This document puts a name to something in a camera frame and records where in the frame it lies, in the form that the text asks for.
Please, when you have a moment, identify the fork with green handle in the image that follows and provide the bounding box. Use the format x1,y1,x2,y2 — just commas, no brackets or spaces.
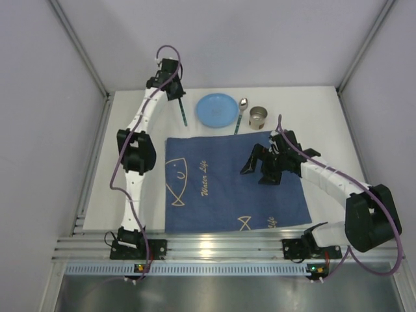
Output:
178,98,188,127

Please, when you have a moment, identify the metal cup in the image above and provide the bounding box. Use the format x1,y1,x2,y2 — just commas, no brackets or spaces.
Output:
249,106,268,130

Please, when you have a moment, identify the blue plastic plate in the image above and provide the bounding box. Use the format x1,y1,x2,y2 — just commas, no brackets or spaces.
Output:
196,93,239,128

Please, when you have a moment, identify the spoon with green handle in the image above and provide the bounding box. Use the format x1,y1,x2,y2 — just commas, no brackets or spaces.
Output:
234,97,249,135

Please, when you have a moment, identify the blue fish placemat cloth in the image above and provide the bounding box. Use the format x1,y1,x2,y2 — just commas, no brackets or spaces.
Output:
164,132,311,233

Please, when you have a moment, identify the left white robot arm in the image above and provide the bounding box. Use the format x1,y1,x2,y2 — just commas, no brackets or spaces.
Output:
116,58,185,249

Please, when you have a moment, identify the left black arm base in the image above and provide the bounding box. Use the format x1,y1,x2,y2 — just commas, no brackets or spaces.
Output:
109,239,168,260

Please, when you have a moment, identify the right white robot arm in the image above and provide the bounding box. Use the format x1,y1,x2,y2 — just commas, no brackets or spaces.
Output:
240,131,402,253

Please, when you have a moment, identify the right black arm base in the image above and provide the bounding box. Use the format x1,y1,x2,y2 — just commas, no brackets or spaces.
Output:
281,238,343,263

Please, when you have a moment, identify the aluminium mounting rail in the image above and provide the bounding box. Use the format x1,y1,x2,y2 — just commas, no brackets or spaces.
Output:
51,228,407,263

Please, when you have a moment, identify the white slotted cable duct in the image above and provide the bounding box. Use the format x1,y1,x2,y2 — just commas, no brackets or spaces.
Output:
65,263,327,276

